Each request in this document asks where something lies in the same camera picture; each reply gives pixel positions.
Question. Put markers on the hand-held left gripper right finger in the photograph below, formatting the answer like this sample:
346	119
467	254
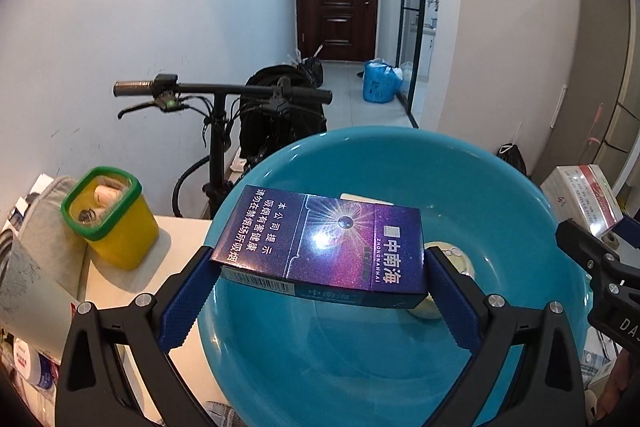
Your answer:
450	307

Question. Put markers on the small black bag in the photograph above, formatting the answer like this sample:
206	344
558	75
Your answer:
512	159

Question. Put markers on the red white box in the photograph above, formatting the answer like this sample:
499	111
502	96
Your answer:
580	194

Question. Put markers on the beige refrigerator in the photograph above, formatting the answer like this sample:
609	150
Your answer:
595	72

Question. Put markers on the blue plastic basin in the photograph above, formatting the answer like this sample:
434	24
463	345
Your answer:
325	357

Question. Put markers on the blue plaid cloth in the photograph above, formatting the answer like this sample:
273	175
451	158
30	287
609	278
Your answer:
597	357

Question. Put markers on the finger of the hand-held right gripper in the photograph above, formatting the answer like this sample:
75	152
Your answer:
631	234
585	242

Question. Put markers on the blue plastic bag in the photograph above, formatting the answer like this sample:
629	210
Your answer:
381	82

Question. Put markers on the white tube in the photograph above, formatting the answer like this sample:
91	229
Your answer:
109	194

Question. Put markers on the purple blue cigarette pack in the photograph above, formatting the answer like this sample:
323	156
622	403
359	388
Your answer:
320	237

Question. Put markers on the person's right hand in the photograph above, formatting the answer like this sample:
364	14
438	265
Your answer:
622	387

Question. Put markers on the black folding bicycle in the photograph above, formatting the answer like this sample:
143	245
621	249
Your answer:
220	89

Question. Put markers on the grey fabric pouch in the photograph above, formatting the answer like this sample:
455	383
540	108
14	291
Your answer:
50	227

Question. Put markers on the black framed sliding glass door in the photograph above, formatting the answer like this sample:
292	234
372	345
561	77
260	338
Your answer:
417	7

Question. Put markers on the yellow container green rim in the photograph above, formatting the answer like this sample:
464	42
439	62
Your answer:
115	232

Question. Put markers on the white jar red label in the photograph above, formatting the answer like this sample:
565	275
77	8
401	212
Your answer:
35	364

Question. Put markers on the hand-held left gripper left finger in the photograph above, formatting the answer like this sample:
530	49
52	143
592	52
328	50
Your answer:
185	302

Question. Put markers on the white plastic bag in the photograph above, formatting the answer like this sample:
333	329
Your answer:
295	58
407	79

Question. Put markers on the black trash bag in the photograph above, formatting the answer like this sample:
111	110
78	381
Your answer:
313	67

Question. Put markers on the black backpack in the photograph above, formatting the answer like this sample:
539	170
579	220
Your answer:
290	117

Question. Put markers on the white paper with drawing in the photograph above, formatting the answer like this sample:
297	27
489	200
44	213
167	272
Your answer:
30	297

